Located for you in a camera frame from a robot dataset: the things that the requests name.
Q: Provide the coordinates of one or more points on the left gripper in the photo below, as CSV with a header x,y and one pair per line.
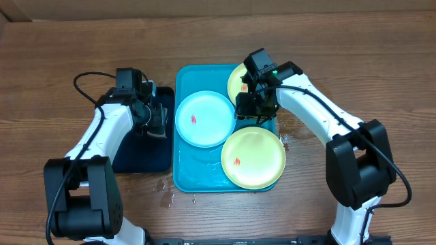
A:
x,y
142,126

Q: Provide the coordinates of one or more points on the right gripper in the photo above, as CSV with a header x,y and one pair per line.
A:
x,y
247,110

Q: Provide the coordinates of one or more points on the light blue plate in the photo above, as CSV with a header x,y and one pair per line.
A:
x,y
205,119

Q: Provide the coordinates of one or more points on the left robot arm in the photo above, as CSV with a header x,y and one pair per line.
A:
x,y
83,197

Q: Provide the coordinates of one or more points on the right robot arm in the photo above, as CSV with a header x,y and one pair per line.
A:
x,y
359,161

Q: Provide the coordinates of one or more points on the black water tray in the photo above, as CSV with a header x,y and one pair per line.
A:
x,y
139,154

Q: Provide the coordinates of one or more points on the teal plastic tray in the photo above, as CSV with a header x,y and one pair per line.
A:
x,y
199,170

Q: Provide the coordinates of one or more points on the far yellow-green plate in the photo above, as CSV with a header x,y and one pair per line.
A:
x,y
238,82

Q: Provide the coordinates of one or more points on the yellow-green plate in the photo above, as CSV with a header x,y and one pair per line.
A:
x,y
253,158
238,82

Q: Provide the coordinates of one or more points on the near yellow-green plate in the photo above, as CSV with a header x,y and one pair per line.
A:
x,y
253,158

